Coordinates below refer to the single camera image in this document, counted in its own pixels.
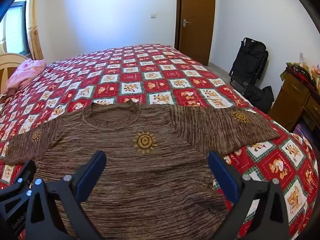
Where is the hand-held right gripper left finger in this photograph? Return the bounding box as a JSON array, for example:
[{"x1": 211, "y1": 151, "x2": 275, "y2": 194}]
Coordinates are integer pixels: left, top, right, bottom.
[{"x1": 21, "y1": 151, "x2": 107, "y2": 240}]

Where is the black backpack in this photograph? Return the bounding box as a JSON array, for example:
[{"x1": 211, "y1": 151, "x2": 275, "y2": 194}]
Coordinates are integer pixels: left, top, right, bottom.
[{"x1": 229, "y1": 37, "x2": 269, "y2": 95}]

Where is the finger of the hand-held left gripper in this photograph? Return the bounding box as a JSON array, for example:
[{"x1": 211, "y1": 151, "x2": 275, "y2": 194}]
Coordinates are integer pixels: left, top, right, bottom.
[{"x1": 0, "y1": 160, "x2": 37, "y2": 228}]

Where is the brown knit sweater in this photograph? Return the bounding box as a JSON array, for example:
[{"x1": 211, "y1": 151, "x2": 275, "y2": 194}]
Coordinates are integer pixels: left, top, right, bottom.
[{"x1": 1, "y1": 99, "x2": 280, "y2": 240}]

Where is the purple bag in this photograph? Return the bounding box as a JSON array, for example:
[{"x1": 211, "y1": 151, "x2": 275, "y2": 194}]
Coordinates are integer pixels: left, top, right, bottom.
[{"x1": 292, "y1": 122, "x2": 315, "y2": 145}]

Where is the black bag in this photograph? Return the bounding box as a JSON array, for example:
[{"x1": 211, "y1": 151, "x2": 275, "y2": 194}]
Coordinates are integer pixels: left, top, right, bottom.
[{"x1": 244, "y1": 85, "x2": 275, "y2": 113}]

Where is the pink pillow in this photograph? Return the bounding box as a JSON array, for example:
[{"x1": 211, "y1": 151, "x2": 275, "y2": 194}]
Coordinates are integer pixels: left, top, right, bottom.
[{"x1": 5, "y1": 59, "x2": 47, "y2": 97}]

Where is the brown wooden door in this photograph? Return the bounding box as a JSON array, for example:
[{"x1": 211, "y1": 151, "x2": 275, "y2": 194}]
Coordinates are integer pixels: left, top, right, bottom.
[{"x1": 176, "y1": 0, "x2": 216, "y2": 66}]

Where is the window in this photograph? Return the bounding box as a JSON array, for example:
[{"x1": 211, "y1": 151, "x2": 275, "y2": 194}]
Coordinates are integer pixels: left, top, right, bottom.
[{"x1": 0, "y1": 1, "x2": 27, "y2": 55}]

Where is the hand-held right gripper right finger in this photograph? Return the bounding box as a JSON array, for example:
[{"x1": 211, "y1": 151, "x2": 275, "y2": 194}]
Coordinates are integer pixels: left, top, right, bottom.
[{"x1": 208, "y1": 151, "x2": 290, "y2": 240}]

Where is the wooden dresser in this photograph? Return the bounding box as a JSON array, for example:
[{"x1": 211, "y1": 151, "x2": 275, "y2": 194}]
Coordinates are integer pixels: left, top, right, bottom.
[{"x1": 269, "y1": 72, "x2": 320, "y2": 133}]

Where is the cream wooden headboard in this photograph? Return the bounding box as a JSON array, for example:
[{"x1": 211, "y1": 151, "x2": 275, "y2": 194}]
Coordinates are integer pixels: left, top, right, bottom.
[{"x1": 0, "y1": 52, "x2": 29, "y2": 88}]

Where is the cream patterned curtain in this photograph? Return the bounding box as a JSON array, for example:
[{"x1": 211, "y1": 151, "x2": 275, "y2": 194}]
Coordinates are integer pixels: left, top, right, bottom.
[{"x1": 26, "y1": 0, "x2": 44, "y2": 60}]

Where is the pile of colourful clothes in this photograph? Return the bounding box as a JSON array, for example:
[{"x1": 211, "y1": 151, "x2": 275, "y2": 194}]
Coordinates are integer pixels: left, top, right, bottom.
[{"x1": 280, "y1": 62, "x2": 320, "y2": 93}]

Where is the red bear-print blanket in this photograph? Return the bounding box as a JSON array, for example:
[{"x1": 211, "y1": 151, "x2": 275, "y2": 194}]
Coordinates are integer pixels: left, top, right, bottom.
[{"x1": 0, "y1": 44, "x2": 319, "y2": 240}]

